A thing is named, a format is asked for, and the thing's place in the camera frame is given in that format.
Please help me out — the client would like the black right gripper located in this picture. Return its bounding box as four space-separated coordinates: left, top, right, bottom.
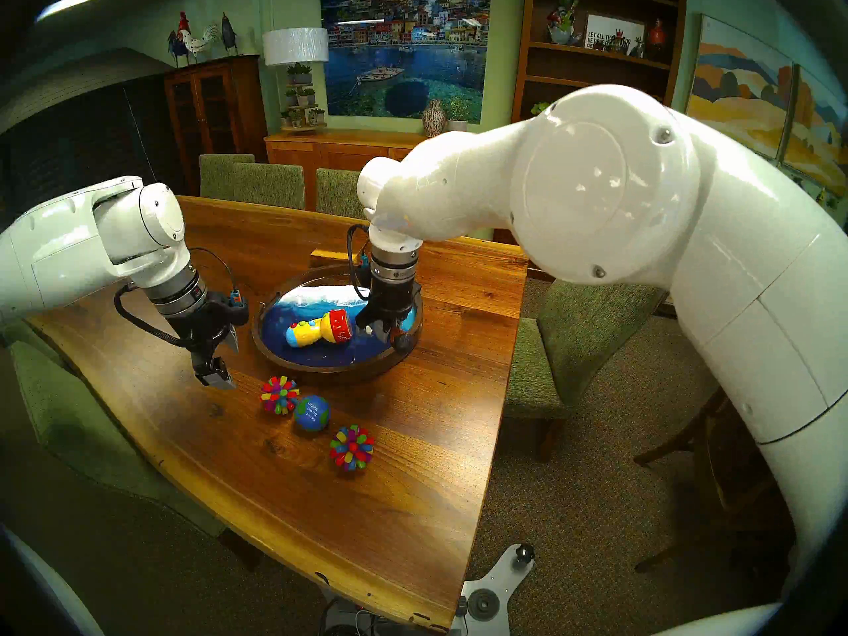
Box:
356 280 424 344

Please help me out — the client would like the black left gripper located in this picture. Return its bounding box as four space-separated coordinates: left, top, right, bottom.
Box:
171 294 251 392

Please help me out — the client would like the multicolour spiky ball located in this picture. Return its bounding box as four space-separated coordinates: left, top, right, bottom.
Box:
260 376 300 416
329 425 376 472

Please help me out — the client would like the blue green globe ball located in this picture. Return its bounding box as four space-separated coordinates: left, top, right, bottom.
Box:
294 395 331 433

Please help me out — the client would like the round wooden blue resin tray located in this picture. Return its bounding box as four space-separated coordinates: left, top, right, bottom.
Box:
252 264 425 384

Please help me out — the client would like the yellow red toy flashlight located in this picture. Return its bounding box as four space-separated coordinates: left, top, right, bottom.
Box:
286 309 354 348

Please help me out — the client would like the small wooden block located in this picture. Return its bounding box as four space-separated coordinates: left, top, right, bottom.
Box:
309 247 365 270

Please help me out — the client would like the green upholstered dining chair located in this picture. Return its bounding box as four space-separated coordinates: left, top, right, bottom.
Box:
10 323 226 539
199 154 256 201
315 168 366 219
503 280 666 463
232 163 306 210

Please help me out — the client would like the light wood sideboard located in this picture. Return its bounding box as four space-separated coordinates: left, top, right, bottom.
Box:
264 130 430 211

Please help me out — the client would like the tiered wooden plant stand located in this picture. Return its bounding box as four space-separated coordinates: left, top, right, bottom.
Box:
280 62 327 134

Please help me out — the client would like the dark wood glass-door cabinet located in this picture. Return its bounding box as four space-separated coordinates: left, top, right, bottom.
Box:
164 55 269 195

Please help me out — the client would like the dark slatted window blind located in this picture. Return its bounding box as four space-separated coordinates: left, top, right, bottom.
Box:
0 78 193 211

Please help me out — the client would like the white robot torso shell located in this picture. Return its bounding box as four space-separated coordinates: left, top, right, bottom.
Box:
3 525 107 636

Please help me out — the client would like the white drum lamp shade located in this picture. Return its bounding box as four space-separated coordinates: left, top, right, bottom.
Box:
263 27 330 66

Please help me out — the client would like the white rooster figurine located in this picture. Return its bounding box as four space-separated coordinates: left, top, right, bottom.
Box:
180 25 221 64

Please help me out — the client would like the blue red rooster figurine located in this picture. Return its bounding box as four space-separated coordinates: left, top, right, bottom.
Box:
168 12 194 68

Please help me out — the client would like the tall brown wooden bookshelf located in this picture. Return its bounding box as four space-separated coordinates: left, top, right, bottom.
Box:
511 0 690 122

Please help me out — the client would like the colourful bird figurine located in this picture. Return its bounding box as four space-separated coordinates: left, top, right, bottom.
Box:
546 0 580 46

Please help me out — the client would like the framed white text sign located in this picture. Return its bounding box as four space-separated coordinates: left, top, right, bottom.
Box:
583 13 647 54

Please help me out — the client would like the dark wooden chair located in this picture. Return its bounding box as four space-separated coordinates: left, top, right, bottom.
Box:
633 383 796 576

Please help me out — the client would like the ceiling light panel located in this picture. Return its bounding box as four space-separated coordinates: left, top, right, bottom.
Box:
34 0 108 23

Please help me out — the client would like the abstract landscape canvas painting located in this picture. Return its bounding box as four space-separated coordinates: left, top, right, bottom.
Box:
782 65 848 198
684 15 796 162

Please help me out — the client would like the thin black cable orange plug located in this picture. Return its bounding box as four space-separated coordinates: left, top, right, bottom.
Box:
191 247 243 308

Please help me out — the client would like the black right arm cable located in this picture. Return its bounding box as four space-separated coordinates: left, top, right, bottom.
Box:
346 224 372 301

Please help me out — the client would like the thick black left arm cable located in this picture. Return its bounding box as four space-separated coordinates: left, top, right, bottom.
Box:
114 284 193 349

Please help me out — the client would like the grey metal robot base bracket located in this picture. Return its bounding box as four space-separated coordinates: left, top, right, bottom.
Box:
318 543 536 636

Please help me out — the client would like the harbour town wall picture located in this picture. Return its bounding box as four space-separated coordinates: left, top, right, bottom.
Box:
320 0 492 125

